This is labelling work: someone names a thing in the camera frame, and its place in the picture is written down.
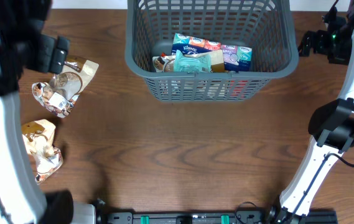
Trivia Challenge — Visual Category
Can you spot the orange spaghetti packet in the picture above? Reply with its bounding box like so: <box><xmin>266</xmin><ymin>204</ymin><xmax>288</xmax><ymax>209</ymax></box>
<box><xmin>159</xmin><ymin>80</ymin><xmax>247</xmax><ymax>101</ymax></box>

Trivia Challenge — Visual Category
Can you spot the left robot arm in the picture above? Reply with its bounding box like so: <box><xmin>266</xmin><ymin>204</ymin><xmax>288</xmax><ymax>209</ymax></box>
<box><xmin>0</xmin><ymin>1</ymin><xmax>96</xmax><ymax>223</ymax></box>

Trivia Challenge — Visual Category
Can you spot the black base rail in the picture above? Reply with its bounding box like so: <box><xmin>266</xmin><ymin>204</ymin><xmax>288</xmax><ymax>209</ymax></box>
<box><xmin>95</xmin><ymin>210</ymin><xmax>338</xmax><ymax>224</ymax></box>

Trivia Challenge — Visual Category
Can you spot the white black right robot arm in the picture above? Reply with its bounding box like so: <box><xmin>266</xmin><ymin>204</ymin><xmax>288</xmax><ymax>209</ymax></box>
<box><xmin>265</xmin><ymin>0</ymin><xmax>354</xmax><ymax>223</ymax></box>

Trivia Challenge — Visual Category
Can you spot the blue tissue multipack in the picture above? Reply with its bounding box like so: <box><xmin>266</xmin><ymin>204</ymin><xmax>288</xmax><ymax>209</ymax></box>
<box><xmin>171</xmin><ymin>33</ymin><xmax>253</xmax><ymax>72</ymax></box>

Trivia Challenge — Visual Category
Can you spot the grey plastic lattice basket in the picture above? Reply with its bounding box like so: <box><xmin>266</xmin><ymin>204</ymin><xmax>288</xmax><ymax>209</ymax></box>
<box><xmin>125</xmin><ymin>0</ymin><xmax>299</xmax><ymax>102</ymax></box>

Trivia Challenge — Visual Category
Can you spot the mint green snack packet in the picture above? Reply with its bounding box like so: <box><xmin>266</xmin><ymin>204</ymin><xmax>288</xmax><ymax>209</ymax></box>
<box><xmin>174</xmin><ymin>50</ymin><xmax>212</xmax><ymax>73</ymax></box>

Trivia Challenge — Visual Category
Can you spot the beige cookie pouch with window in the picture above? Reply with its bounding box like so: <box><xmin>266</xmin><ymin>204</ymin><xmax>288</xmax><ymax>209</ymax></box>
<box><xmin>32</xmin><ymin>55</ymin><xmax>100</xmax><ymax>118</ymax></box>

